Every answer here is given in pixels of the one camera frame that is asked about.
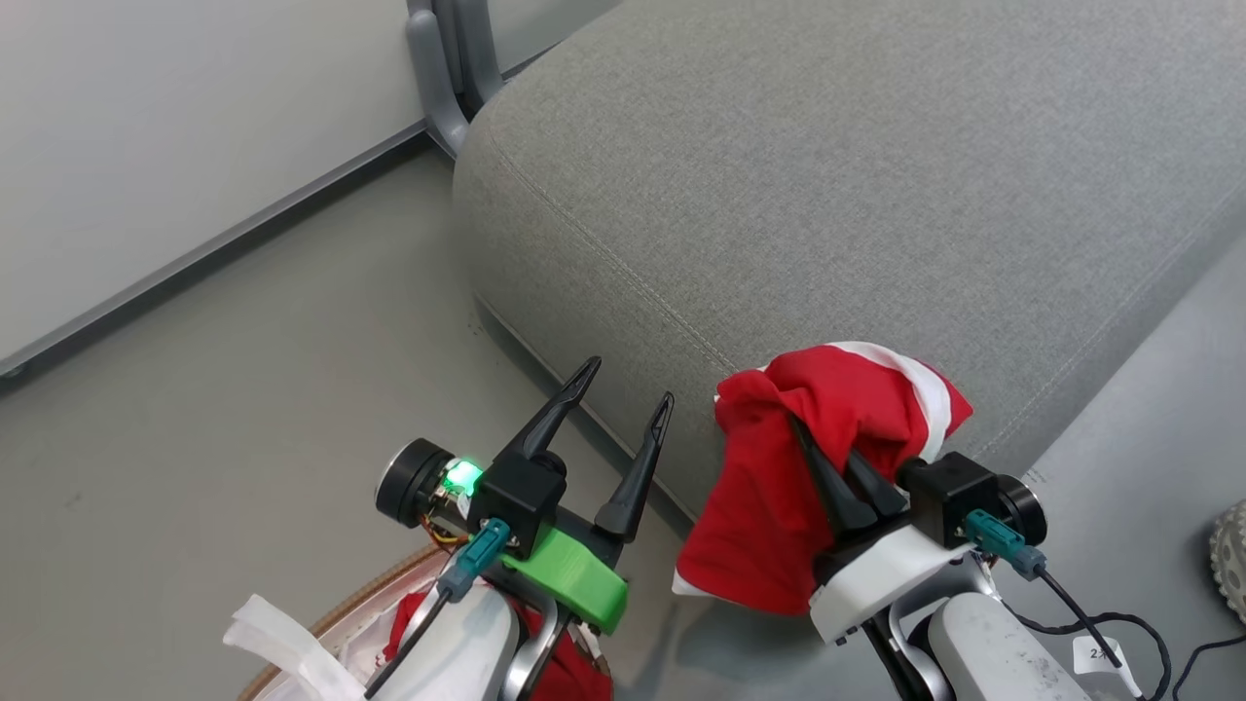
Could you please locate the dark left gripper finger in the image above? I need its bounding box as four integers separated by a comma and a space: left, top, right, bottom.
496, 356, 603, 464
594, 392, 676, 544

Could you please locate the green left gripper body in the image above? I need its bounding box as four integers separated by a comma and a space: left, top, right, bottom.
498, 511, 630, 636

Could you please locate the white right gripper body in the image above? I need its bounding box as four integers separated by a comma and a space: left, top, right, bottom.
808, 514, 976, 646

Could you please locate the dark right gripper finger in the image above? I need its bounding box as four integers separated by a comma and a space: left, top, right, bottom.
790, 417, 879, 546
845, 448, 912, 522

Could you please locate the red garment with white trim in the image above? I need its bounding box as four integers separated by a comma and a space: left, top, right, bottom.
672, 341, 974, 617

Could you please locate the red clothing piece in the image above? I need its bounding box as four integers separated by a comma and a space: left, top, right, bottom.
383, 590, 616, 701

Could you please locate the round laundry basket brown rim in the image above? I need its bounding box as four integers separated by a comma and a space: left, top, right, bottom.
237, 543, 454, 701

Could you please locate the grey fabric sofa seat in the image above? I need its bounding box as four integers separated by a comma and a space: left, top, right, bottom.
453, 0, 1246, 522

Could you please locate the grey ridged round object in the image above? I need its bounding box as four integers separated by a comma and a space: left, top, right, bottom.
1209, 498, 1246, 626

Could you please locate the grey metal stand leg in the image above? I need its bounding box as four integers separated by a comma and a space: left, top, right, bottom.
406, 0, 507, 159

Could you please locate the black cable with teal plug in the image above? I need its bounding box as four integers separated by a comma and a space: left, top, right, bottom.
964, 510, 1174, 701
364, 518, 513, 700

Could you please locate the white paper cable tag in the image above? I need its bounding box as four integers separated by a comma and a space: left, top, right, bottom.
1071, 635, 1130, 676

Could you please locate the white fabric basket strap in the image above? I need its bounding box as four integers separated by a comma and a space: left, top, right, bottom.
222, 594, 369, 701

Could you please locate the thin black loose cable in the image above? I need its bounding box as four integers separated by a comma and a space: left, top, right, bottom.
1172, 633, 1246, 701

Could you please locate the grey wall baseboard strip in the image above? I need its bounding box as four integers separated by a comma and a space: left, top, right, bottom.
0, 117, 434, 381

